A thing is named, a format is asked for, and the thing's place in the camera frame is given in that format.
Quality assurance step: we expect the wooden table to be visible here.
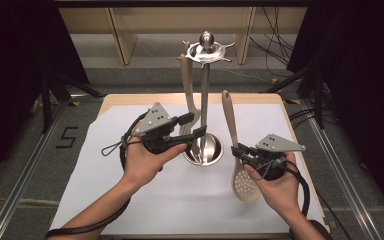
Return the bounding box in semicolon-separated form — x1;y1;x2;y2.
98;93;331;239

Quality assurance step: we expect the beige slotted skimmer spoon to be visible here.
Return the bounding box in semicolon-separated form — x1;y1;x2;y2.
221;89;263;204

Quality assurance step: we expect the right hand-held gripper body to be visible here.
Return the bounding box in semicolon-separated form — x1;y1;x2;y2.
246;133;307;182

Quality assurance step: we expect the black metal stand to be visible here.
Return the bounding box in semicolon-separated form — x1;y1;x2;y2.
263;63;328;130
39;71;102;134

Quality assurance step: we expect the thin grey cord loop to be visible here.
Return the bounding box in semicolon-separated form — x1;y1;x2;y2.
100;139;129;157

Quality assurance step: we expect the metal floor rail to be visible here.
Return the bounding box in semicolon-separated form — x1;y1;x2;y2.
301;99;381;240
0;99;66;240

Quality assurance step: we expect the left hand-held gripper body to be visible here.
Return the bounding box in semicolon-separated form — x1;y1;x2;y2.
131;102;181;155

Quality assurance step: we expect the person's left hand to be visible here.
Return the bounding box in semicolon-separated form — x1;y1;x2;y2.
120;134;188;192

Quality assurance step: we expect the person's right hand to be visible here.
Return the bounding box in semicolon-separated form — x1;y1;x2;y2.
244;151;301;216

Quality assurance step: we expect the beige slotted turner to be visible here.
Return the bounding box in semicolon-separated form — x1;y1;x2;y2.
179;54;202;136

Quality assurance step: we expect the black curtain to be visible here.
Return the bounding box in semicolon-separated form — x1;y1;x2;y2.
0;0;89;191
286;0;384;218

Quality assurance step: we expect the stainless steel ladle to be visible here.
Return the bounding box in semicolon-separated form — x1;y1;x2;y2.
179;30;236;167

